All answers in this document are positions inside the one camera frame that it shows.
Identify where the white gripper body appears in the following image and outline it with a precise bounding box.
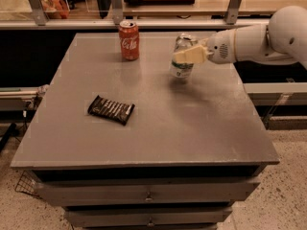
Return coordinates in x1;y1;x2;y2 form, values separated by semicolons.
207;29;236;64

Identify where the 7up can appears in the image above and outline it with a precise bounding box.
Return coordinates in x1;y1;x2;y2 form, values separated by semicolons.
170;33;198;79

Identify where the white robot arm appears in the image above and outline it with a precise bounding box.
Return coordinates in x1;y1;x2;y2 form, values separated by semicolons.
173;6;307;68

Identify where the red coca-cola can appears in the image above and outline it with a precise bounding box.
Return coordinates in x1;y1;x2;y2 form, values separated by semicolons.
119;20;139;60

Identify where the black rxbar chocolate bar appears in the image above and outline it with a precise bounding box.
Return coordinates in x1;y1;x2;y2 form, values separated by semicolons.
87;96;135;126

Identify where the grey drawer cabinet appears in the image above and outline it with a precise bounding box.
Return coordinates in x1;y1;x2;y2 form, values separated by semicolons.
12;32;278;230

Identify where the orange plastic bag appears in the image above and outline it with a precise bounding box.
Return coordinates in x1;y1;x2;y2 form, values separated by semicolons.
40;0;69;19

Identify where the upper grey drawer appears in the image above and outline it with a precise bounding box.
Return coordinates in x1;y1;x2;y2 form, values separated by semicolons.
35;177;260;207

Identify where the grey drawer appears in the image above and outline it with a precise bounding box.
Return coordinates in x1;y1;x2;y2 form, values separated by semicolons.
35;177;260;207
65;207;232;227

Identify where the lower grey drawer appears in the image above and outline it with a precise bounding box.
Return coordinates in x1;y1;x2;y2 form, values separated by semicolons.
65;207;232;227

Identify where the metal rail frame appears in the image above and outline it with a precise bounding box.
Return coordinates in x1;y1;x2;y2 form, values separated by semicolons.
0;0;272;31

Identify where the wire mesh basket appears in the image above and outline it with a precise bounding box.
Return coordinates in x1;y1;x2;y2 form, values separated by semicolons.
14;171;40;199

